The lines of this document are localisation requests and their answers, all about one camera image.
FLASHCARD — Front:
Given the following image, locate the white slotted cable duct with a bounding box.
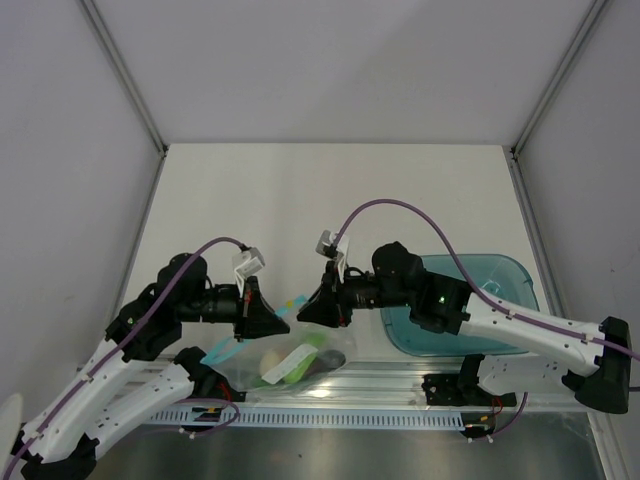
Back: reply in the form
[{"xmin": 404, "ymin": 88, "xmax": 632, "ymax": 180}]
[{"xmin": 146, "ymin": 405, "xmax": 464, "ymax": 431}]

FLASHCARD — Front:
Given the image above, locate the right frame post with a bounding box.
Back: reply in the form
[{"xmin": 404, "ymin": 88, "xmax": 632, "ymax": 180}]
[{"xmin": 509, "ymin": 0, "xmax": 614, "ymax": 156}]

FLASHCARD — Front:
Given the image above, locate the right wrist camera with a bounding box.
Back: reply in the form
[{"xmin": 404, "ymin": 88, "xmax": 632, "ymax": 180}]
[{"xmin": 315, "ymin": 230, "xmax": 350, "ymax": 282}]

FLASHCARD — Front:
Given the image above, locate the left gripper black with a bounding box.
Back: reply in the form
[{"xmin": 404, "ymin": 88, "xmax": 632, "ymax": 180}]
[{"xmin": 180, "ymin": 274, "xmax": 291, "ymax": 341}]

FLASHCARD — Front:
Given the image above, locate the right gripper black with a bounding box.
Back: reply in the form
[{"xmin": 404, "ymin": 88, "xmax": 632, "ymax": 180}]
[{"xmin": 298, "ymin": 261, "xmax": 412, "ymax": 329}]

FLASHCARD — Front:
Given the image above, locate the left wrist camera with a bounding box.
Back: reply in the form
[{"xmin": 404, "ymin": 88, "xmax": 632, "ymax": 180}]
[{"xmin": 232, "ymin": 247, "xmax": 266, "ymax": 291}]

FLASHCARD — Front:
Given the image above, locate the green cucumber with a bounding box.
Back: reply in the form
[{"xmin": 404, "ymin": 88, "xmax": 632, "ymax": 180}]
[{"xmin": 284, "ymin": 333, "xmax": 327, "ymax": 384}]

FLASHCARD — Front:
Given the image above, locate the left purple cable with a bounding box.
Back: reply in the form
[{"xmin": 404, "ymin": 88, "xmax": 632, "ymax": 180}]
[{"xmin": 7, "ymin": 236, "xmax": 244, "ymax": 471}]

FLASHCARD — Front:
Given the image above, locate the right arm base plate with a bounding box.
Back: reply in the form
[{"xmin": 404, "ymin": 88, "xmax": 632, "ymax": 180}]
[{"xmin": 421, "ymin": 374, "xmax": 517, "ymax": 407}]

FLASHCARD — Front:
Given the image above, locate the frame post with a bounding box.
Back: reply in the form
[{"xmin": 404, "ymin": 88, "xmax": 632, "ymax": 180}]
[
  {"xmin": 509, "ymin": 0, "xmax": 614, "ymax": 156},
  {"xmin": 74, "ymin": 0, "xmax": 169, "ymax": 156}
]

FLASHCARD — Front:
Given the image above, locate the white egg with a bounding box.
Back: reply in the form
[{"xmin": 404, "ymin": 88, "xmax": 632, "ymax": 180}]
[{"xmin": 259, "ymin": 349, "xmax": 283, "ymax": 376}]

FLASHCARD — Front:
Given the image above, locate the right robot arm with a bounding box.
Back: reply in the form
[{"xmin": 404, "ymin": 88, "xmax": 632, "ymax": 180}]
[{"xmin": 297, "ymin": 242, "xmax": 632, "ymax": 414}]

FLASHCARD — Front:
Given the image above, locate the teal plastic tray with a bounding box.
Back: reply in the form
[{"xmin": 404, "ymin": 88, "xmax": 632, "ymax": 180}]
[{"xmin": 380, "ymin": 254, "xmax": 539, "ymax": 357}]

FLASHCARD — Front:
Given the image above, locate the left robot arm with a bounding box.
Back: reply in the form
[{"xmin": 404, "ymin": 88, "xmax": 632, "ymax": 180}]
[{"xmin": 11, "ymin": 247, "xmax": 290, "ymax": 479}]

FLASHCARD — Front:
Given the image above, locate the clear zip top bag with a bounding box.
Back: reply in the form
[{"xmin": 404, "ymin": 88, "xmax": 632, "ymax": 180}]
[{"xmin": 201, "ymin": 295, "xmax": 357, "ymax": 393}]

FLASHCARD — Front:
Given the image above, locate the aluminium rail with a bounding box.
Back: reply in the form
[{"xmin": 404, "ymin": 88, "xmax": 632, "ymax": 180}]
[{"xmin": 74, "ymin": 355, "xmax": 614, "ymax": 414}]

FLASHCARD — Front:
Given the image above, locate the left frame post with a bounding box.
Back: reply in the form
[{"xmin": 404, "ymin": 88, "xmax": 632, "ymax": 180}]
[{"xmin": 74, "ymin": 0, "xmax": 169, "ymax": 156}]

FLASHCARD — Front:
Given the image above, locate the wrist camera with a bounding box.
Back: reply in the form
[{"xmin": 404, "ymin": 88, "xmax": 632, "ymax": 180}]
[
  {"xmin": 315, "ymin": 230, "xmax": 350, "ymax": 282},
  {"xmin": 232, "ymin": 247, "xmax": 266, "ymax": 291}
]

